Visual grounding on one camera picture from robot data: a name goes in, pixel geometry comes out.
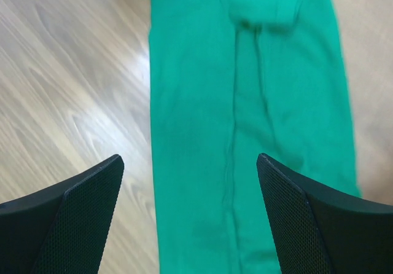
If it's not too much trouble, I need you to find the green t-shirt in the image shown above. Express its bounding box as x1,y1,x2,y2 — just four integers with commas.
149,0,359,273

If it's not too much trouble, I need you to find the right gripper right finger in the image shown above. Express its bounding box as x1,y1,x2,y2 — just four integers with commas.
257,154,392,273

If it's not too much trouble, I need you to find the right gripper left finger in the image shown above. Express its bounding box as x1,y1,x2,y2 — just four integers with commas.
1,154,124,274

